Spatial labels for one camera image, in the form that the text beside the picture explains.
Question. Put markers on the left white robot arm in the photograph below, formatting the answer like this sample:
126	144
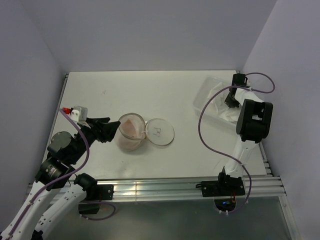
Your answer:
38	215

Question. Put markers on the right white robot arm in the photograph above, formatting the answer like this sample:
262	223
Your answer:
253	125

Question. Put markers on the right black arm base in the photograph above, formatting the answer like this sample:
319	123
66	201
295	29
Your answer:
225	186

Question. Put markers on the clear plastic perforated basket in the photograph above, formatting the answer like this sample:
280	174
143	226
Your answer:
199	103

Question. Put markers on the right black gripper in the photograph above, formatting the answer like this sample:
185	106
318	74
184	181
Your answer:
230	103

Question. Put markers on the aluminium rail frame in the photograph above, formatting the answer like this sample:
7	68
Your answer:
165	173

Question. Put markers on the white garment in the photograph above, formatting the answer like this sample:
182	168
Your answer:
217	107

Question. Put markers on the white mesh laundry bag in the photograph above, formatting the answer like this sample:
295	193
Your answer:
157	131

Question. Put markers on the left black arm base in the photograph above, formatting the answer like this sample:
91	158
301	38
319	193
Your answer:
99	196

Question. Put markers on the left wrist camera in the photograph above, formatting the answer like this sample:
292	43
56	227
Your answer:
77	113

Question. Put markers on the pink bra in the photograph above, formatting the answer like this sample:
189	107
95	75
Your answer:
128	128

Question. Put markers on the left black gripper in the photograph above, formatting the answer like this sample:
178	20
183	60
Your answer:
103	130

